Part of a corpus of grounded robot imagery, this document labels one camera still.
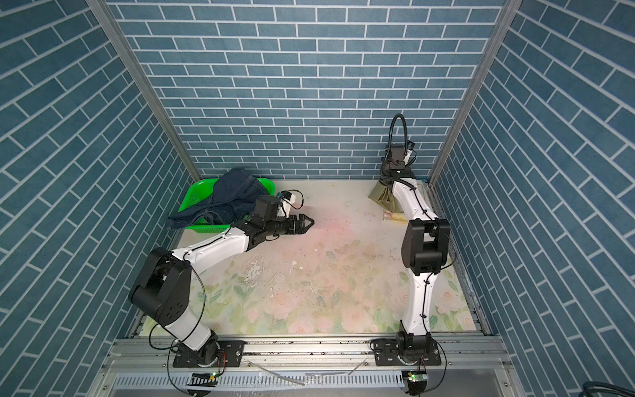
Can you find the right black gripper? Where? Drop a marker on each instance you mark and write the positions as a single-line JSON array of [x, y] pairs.
[[384, 169]]

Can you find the white slotted cable duct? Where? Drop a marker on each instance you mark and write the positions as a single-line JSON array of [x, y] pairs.
[[253, 381]]

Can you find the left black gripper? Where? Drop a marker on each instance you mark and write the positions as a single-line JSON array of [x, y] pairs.
[[299, 228]]

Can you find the aluminium corner post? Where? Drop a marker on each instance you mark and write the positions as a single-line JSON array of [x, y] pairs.
[[116, 36], [501, 27]]

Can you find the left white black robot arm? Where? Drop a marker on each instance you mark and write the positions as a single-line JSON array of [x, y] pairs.
[[162, 288]]

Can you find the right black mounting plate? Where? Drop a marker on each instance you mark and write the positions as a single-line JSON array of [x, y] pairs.
[[387, 352]]

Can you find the black mounting plate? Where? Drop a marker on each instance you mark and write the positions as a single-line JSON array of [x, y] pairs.
[[233, 353], [387, 352]]

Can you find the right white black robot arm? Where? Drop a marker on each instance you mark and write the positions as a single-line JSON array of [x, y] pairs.
[[424, 253]]

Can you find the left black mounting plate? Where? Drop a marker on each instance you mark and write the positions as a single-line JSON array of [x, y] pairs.
[[233, 353]]

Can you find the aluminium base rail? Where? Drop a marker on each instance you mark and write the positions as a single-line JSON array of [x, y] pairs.
[[464, 350]]

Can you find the right aluminium corner post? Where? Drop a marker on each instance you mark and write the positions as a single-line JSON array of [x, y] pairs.
[[501, 27]]

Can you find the olive khaki skirt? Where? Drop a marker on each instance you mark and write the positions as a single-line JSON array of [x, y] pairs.
[[383, 196]]

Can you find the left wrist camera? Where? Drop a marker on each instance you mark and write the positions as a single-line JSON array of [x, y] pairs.
[[280, 205]]

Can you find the dark navy skirt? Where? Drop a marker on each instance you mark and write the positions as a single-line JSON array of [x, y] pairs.
[[233, 198]]

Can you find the left aluminium corner post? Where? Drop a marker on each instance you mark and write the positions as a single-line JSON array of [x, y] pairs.
[[116, 36]]

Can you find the green plastic basket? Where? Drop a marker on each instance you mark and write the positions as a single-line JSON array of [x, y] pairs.
[[202, 190]]

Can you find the floral pastel skirt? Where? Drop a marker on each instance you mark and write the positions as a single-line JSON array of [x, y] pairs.
[[397, 217]]

